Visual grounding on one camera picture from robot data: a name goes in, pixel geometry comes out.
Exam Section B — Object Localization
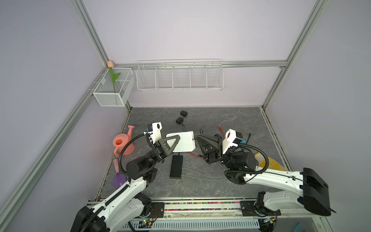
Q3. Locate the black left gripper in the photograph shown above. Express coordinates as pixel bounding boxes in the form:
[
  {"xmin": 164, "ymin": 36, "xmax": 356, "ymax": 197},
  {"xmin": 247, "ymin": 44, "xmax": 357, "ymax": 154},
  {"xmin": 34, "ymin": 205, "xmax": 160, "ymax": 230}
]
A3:
[{"xmin": 142, "ymin": 135, "xmax": 183, "ymax": 169}]

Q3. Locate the black network switch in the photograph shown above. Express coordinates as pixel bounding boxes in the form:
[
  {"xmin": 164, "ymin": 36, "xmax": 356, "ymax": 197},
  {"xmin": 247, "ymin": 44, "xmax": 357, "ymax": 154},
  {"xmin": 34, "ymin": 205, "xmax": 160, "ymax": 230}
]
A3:
[{"xmin": 170, "ymin": 155, "xmax": 183, "ymax": 179}]

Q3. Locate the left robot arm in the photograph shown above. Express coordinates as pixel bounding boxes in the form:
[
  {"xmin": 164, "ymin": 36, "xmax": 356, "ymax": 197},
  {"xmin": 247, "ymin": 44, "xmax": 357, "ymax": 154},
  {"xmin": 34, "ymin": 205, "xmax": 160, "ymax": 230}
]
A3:
[{"xmin": 71, "ymin": 135, "xmax": 180, "ymax": 232}]

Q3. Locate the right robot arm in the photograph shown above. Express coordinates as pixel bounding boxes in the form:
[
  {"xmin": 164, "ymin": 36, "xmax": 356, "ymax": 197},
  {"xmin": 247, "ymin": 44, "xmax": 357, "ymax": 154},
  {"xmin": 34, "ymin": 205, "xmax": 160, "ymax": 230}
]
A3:
[{"xmin": 196, "ymin": 130, "xmax": 334, "ymax": 217}]

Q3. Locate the black power adapter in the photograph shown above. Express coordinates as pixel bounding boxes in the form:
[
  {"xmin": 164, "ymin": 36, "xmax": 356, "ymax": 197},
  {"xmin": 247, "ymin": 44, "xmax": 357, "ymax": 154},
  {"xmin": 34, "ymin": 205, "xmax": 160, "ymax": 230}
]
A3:
[
  {"xmin": 176, "ymin": 117, "xmax": 184, "ymax": 124},
  {"xmin": 180, "ymin": 110, "xmax": 188, "ymax": 117}
]

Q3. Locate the pink watering can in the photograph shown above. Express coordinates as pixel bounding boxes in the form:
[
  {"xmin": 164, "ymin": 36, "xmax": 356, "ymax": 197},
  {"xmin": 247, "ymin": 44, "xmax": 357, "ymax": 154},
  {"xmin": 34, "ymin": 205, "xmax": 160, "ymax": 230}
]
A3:
[{"xmin": 113, "ymin": 125, "xmax": 135, "ymax": 158}]

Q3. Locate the purple garden trowel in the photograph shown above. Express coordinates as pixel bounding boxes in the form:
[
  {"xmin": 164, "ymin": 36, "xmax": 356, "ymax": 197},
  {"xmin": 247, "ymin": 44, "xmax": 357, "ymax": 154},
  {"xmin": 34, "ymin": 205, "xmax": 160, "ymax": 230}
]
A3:
[{"xmin": 113, "ymin": 159, "xmax": 127, "ymax": 189}]

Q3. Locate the yellow work glove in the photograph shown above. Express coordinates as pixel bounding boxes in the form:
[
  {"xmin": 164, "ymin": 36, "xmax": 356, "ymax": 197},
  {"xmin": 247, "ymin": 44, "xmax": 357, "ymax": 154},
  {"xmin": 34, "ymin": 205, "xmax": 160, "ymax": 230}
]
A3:
[{"xmin": 255, "ymin": 152, "xmax": 288, "ymax": 172}]

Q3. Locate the artificial tulip flower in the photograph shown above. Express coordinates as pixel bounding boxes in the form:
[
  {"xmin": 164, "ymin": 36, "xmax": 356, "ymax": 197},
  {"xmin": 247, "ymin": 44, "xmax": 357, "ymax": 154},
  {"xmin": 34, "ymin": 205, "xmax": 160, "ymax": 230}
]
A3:
[{"xmin": 107, "ymin": 61, "xmax": 121, "ymax": 93}]

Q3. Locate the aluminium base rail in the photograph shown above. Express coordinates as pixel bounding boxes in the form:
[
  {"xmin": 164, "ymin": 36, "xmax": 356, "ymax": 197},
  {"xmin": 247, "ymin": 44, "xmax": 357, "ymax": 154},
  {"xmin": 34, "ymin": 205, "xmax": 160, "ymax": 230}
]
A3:
[{"xmin": 78, "ymin": 197, "xmax": 325, "ymax": 232}]

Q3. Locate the long white wire basket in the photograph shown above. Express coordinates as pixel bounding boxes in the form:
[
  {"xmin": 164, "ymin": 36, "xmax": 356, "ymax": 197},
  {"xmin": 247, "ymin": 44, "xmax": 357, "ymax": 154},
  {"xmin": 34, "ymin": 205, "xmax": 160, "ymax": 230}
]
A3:
[{"xmin": 136, "ymin": 59, "xmax": 224, "ymax": 91}]

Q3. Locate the small white wire basket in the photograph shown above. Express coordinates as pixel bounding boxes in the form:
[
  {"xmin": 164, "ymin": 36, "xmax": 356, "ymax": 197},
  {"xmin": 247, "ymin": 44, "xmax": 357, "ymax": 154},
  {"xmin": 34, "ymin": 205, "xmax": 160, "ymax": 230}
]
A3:
[{"xmin": 93, "ymin": 68, "xmax": 135, "ymax": 107}]

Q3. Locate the aluminium frame rail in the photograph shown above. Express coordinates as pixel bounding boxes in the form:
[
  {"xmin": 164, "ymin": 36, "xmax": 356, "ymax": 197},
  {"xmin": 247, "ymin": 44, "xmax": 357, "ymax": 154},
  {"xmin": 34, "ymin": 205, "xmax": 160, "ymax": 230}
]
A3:
[{"xmin": 0, "ymin": 0, "xmax": 331, "ymax": 209}]

